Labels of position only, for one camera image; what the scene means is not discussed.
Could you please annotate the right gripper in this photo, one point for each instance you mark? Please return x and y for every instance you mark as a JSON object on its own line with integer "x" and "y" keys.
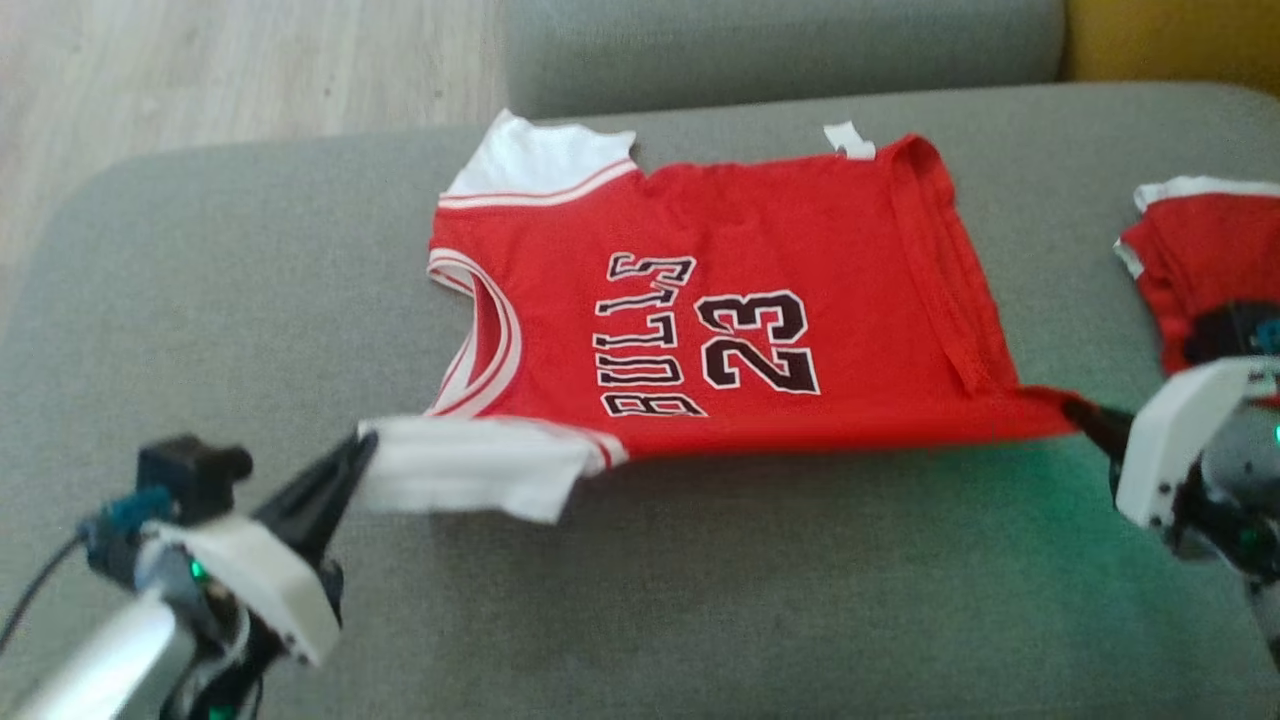
{"x": 1170, "y": 450}

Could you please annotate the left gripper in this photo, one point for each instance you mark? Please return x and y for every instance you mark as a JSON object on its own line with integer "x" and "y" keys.
{"x": 270, "y": 590}

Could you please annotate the red shorts white waistband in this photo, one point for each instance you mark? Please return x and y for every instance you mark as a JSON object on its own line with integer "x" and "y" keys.
{"x": 1200, "y": 260}

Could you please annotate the red Bulls basketball jersey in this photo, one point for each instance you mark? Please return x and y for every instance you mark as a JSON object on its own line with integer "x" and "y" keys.
{"x": 800, "y": 220}

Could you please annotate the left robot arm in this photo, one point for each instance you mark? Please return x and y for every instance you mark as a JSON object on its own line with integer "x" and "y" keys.
{"x": 100, "y": 670}

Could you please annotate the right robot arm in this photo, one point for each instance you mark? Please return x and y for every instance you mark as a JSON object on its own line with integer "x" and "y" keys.
{"x": 1245, "y": 470}

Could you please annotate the large grey sofa cushion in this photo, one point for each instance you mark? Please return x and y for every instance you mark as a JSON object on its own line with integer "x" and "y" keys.
{"x": 700, "y": 600}

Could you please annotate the yellow sofa backrest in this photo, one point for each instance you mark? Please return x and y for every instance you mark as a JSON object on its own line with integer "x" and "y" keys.
{"x": 1180, "y": 40}

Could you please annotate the grey cushion at back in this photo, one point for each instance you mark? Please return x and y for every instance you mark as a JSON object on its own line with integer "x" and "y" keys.
{"x": 780, "y": 50}

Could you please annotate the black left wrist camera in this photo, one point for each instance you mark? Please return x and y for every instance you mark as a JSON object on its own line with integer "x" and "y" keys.
{"x": 190, "y": 475}

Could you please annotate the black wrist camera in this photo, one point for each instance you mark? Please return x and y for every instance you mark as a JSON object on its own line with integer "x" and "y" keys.
{"x": 1225, "y": 335}
{"x": 190, "y": 475}

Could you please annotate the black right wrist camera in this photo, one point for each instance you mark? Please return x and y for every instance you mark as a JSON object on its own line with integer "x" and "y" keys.
{"x": 1225, "y": 335}

